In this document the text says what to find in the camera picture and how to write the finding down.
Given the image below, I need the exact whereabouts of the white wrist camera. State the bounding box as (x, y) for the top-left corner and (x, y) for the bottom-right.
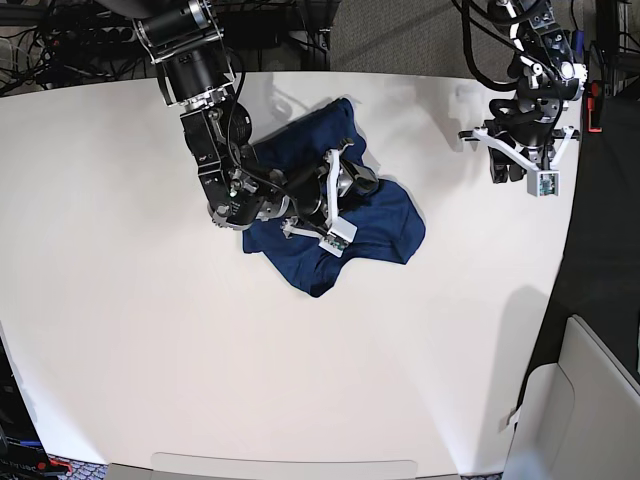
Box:
(526, 170), (560, 198)
(319, 216), (357, 258)

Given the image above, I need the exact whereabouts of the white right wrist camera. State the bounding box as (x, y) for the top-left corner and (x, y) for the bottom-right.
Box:
(319, 216), (357, 258)

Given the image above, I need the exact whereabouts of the beige plastic bin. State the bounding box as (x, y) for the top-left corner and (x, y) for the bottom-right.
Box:
(503, 316), (639, 480)

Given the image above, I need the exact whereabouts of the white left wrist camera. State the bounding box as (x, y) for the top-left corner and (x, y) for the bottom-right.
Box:
(526, 170), (560, 198)

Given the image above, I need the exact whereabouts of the black table frame leg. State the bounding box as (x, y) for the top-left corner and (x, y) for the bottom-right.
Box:
(286, 0), (341, 72)

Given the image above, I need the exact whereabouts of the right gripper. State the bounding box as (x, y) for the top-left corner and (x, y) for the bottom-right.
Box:
(281, 137), (379, 240)

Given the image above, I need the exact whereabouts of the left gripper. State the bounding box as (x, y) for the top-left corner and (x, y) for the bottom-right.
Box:
(458, 119), (580, 184)

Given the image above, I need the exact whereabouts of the black power strip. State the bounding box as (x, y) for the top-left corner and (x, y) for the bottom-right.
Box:
(92, 26), (135, 45)

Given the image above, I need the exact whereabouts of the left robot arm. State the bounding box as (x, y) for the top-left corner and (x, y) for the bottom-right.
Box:
(453, 1), (588, 197)

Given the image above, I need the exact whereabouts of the black box with red label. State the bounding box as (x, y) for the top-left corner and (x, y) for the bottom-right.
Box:
(1, 344), (73, 479)

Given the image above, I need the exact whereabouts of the red clamp on frame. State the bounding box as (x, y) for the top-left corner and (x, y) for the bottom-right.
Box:
(587, 80), (605, 133)

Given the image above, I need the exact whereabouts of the blue handled tool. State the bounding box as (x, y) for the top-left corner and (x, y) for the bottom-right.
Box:
(571, 29), (585, 57)

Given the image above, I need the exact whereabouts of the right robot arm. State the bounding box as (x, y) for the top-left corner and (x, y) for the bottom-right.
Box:
(104, 1), (378, 254)

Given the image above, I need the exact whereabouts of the blue long-sleeve shirt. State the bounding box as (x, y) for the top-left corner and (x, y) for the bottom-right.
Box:
(242, 98), (426, 298)

